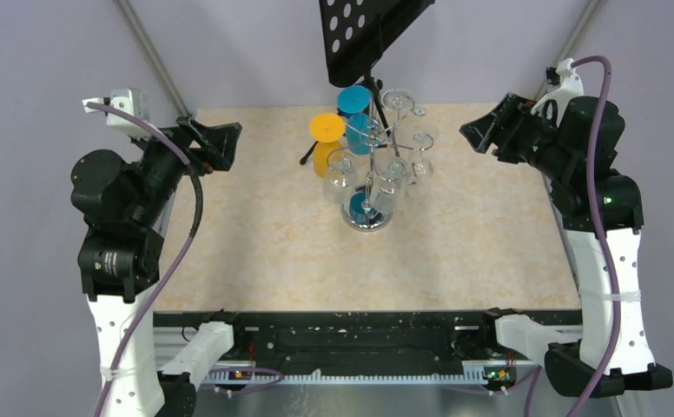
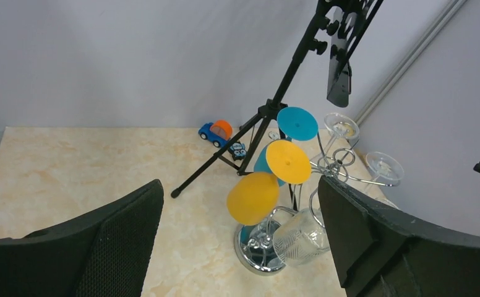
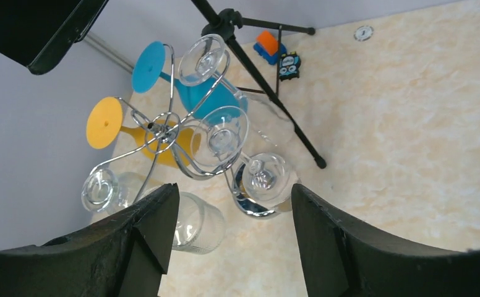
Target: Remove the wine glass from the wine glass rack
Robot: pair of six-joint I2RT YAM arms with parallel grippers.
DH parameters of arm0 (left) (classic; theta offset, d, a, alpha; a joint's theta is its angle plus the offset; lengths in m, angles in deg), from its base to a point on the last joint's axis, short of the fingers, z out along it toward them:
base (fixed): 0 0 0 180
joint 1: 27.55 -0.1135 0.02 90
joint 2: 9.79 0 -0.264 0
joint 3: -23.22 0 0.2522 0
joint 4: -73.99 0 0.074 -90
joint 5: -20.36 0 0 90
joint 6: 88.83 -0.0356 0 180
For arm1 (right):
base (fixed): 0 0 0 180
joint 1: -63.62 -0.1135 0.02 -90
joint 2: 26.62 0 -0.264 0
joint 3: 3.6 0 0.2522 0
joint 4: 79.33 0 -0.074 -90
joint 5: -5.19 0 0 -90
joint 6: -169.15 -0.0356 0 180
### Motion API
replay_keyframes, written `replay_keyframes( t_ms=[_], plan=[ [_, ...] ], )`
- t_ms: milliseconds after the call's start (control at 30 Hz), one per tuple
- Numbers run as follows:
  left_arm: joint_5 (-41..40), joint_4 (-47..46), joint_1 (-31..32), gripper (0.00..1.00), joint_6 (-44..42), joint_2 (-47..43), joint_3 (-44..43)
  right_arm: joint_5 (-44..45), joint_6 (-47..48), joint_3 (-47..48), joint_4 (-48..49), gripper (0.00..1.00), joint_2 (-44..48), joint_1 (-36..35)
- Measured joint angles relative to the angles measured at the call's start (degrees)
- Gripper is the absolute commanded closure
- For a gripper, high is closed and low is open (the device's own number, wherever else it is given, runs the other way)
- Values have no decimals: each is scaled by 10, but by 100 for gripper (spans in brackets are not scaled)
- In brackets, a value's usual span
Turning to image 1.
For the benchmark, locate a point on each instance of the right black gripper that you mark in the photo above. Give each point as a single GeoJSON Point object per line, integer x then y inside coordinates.
{"type": "Point", "coordinates": [500, 128]}

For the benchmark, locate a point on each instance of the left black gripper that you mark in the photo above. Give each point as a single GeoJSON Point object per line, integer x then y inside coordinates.
{"type": "Point", "coordinates": [217, 145]}

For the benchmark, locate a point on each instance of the yellow plastic wine glass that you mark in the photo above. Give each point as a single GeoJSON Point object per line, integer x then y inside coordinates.
{"type": "Point", "coordinates": [326, 129]}

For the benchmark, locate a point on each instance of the clear ribbed wine glass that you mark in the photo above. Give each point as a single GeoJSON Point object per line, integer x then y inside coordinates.
{"type": "Point", "coordinates": [389, 186]}

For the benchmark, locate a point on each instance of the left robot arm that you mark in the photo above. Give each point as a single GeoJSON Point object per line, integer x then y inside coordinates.
{"type": "Point", "coordinates": [122, 203]}

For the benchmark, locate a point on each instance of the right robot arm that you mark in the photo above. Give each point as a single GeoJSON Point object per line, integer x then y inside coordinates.
{"type": "Point", "coordinates": [573, 145]}

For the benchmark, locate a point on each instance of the clear wine glass back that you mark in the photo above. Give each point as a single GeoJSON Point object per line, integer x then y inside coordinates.
{"type": "Point", "coordinates": [399, 100]}

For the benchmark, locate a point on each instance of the chrome wine glass rack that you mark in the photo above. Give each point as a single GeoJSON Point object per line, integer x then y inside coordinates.
{"type": "Point", "coordinates": [387, 139]}

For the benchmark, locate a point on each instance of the blue plastic wine glass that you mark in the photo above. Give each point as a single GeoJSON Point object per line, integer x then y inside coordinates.
{"type": "Point", "coordinates": [353, 103]}

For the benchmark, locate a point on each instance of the black music stand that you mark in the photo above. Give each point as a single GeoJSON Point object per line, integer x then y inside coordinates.
{"type": "Point", "coordinates": [356, 35]}

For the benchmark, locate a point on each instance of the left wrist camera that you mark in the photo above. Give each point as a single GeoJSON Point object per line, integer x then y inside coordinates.
{"type": "Point", "coordinates": [131, 101]}

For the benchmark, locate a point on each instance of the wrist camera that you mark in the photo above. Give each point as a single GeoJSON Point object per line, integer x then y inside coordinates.
{"type": "Point", "coordinates": [563, 83]}
{"type": "Point", "coordinates": [131, 101]}

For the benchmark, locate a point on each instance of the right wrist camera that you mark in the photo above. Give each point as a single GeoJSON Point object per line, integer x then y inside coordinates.
{"type": "Point", "coordinates": [563, 83]}

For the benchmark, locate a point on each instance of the black front rail base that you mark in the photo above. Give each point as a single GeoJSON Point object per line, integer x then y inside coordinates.
{"type": "Point", "coordinates": [447, 348]}

